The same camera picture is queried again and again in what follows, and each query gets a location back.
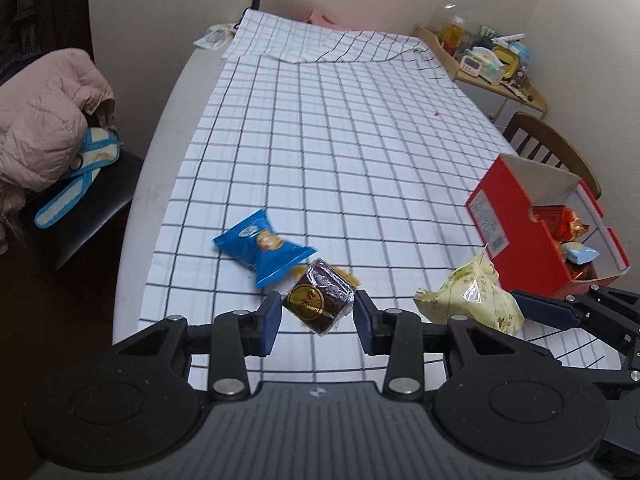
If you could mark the pink puffer jacket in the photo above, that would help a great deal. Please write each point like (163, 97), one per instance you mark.
(45, 111)

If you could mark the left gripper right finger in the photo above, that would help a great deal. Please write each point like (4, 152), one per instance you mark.
(405, 340)

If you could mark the dark brown cake packet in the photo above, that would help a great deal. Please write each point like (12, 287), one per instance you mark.
(322, 296)

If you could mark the wooden chair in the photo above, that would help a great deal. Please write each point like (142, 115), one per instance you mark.
(534, 139)

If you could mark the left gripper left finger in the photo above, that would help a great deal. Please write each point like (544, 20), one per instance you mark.
(229, 340)

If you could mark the small red foil snack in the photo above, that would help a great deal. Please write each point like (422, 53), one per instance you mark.
(562, 222)

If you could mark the black chair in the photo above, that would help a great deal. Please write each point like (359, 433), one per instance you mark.
(111, 192)

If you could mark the light blue cookie packet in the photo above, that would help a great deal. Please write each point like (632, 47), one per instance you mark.
(578, 253)

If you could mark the paper at table corner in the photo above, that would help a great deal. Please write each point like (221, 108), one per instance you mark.
(216, 37)

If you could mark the red cardboard box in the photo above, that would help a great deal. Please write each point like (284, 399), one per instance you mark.
(521, 245)

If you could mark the grey side cabinet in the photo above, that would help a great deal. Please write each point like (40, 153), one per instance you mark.
(525, 95)

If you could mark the pink item behind table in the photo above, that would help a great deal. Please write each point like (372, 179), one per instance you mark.
(319, 18)

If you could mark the pink digital timer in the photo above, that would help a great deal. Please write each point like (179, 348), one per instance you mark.
(470, 65)

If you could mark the blue snack packet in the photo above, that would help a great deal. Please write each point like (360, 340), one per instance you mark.
(254, 243)

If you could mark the pale yellow snack bag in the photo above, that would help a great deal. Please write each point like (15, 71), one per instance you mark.
(474, 291)

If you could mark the orange liquid bottle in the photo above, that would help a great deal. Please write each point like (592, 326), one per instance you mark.
(453, 34)

